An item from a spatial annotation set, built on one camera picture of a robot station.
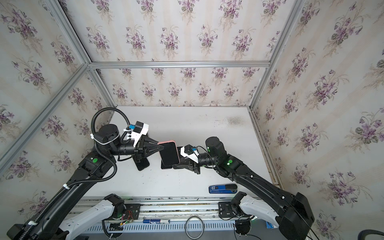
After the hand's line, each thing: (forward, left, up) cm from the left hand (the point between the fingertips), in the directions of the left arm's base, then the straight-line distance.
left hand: (163, 146), depth 58 cm
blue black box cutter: (-7, -33, -30) cm, 45 cm away
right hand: (0, -7, -12) cm, 14 cm away
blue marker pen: (-21, +7, -33) cm, 40 cm away
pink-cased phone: (-3, -2, -2) cm, 4 cm away
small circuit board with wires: (-19, +21, -34) cm, 44 cm away
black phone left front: (+8, +17, -33) cm, 38 cm away
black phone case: (+1, -3, -23) cm, 23 cm away
